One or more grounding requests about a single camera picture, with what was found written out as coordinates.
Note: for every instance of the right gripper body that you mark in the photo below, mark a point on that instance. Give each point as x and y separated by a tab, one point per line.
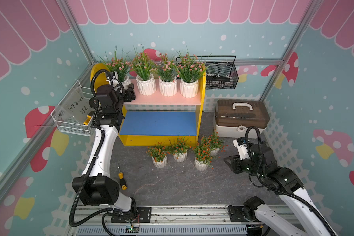
246	165

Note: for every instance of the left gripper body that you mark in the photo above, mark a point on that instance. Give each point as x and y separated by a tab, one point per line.
127	95

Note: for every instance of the pink flower pot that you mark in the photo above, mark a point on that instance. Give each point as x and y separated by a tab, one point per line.
143	66
167	75
120	66
190	68

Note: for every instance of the red flower pot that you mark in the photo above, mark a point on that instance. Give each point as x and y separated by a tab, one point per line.
158	153
179	148
213	143
203	156

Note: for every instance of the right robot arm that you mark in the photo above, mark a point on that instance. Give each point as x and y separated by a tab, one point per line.
285	183

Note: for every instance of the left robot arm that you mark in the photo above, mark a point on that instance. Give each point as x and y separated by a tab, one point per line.
95	186

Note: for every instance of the yellow rack with coloured shelves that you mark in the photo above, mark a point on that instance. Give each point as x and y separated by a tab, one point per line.
147	128

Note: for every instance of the black tape roll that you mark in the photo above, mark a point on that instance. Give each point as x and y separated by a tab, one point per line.
93	103

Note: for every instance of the brown lidded storage box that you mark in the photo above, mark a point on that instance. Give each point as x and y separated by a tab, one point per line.
232	117

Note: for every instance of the yellow utility knife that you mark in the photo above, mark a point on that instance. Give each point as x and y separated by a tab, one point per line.
86	122

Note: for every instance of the white wire wall basket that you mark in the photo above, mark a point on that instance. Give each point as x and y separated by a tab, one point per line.
72	111

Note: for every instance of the metal base rail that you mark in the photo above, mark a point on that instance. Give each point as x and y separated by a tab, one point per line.
176	220

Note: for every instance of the yellow handled screwdriver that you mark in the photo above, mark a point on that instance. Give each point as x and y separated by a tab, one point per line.
123	183

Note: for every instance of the black wire mesh basket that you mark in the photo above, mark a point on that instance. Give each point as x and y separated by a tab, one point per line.
221	75

